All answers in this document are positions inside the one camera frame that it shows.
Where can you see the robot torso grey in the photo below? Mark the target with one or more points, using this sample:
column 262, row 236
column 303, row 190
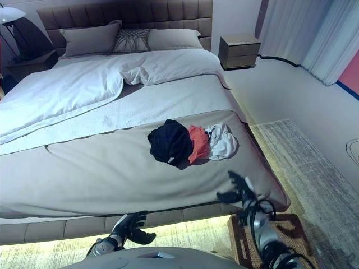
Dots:
column 151, row 257

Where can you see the robot left arm silver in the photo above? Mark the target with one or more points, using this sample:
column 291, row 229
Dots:
column 102, row 246

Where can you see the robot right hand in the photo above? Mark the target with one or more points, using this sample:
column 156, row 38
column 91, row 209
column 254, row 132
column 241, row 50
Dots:
column 238, row 190

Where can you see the robot right arm silver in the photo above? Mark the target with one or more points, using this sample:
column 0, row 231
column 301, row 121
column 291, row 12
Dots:
column 266, row 235

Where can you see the large beige pillow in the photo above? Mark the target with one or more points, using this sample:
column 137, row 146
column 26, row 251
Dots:
column 89, row 39

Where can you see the brown wooden nightstand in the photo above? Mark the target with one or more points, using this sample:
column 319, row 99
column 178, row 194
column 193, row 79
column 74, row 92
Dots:
column 239, row 51

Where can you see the grey patterned rug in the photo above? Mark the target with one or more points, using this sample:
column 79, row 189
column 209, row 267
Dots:
column 305, row 179

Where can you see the white pillow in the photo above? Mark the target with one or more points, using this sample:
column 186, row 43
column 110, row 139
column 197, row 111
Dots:
column 172, row 39

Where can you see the patterned decorative cushion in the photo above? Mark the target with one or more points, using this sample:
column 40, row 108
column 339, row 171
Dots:
column 131, row 40

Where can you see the orange garment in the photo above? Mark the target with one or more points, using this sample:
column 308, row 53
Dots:
column 198, row 145

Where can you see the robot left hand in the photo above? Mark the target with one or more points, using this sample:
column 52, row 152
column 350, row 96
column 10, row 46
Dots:
column 135, row 224

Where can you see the dark low side table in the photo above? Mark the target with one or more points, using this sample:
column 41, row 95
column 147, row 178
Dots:
column 31, row 63

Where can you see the padded brown headboard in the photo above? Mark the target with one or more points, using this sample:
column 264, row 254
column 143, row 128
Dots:
column 126, row 14

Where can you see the white duvet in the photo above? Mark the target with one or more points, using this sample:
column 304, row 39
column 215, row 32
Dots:
column 92, row 84

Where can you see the bed with grey cover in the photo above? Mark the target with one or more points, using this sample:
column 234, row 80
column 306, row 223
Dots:
column 112, row 168

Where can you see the white curtain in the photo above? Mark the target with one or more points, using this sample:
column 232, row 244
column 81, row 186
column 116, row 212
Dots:
column 303, row 33

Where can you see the white garment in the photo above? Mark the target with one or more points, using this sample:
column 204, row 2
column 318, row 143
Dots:
column 223, row 143

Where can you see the black garment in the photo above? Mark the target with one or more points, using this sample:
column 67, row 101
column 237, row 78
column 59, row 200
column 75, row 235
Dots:
column 169, row 141

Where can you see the woven brown basket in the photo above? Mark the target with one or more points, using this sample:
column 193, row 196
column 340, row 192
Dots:
column 283, row 238

